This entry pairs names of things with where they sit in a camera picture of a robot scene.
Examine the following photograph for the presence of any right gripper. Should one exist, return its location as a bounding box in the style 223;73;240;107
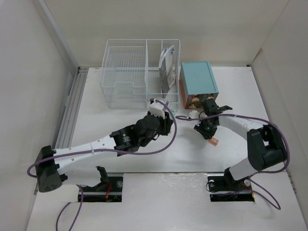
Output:
194;116;218;140

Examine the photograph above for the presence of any orange transparent case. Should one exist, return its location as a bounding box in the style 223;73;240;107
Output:
208;137;219;146

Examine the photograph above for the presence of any clear drawer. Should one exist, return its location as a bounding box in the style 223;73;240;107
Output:
185;101;203;109
187;93;218;102

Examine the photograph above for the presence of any teal drawer box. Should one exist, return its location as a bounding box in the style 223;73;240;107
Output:
179;61;219;108

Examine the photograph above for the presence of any grey setup guide booklet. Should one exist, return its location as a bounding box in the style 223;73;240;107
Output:
158;49;173;98

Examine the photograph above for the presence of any green transparent tape case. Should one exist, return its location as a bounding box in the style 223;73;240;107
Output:
171;110;178;116

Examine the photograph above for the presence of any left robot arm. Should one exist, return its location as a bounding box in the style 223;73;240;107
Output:
34;112;174;193

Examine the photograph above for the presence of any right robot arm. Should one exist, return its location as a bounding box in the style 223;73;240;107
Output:
194;98;290;192

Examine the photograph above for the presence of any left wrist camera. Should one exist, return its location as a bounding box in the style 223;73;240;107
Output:
149;98;169;119

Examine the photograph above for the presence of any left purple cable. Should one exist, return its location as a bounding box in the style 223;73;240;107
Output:
26;97;178;231

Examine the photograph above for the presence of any white wire mesh organizer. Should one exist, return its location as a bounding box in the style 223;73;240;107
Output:
100;39;180;110

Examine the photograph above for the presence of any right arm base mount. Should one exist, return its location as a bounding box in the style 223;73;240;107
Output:
206;174;255;202

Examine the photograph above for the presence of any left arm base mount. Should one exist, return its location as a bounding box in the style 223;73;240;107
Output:
82;173;124;203

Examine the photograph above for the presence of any aluminium rail frame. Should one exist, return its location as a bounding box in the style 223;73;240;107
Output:
51;67;89;149

